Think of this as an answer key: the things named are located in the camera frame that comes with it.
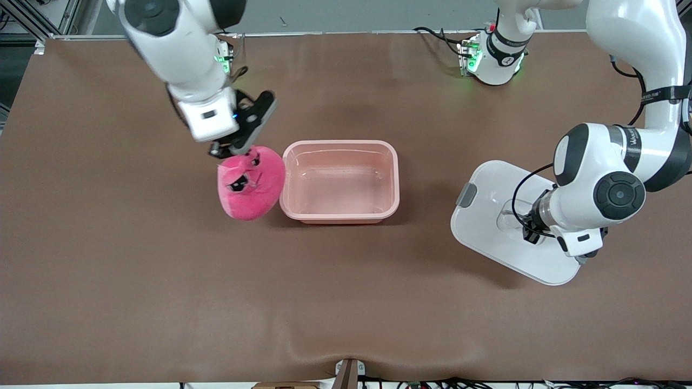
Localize white box lid grey latches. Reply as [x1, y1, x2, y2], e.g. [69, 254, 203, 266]
[450, 160, 582, 286]

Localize pink plush toy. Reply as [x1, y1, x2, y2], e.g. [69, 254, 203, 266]
[217, 146, 286, 221]

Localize brown table mat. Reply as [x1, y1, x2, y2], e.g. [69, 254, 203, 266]
[0, 31, 692, 385]

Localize grey metal bracket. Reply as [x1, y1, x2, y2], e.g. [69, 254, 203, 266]
[334, 358, 366, 389]

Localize black base cable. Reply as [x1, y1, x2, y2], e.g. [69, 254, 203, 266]
[413, 26, 490, 59]

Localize aluminium frame post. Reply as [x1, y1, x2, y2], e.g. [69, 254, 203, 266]
[0, 0, 82, 55]

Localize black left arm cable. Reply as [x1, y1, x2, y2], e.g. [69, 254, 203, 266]
[511, 54, 692, 239]

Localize pink plastic box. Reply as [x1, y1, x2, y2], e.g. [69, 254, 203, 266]
[280, 140, 400, 225]

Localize brown cardboard piece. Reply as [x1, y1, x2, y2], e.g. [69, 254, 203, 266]
[252, 381, 323, 389]

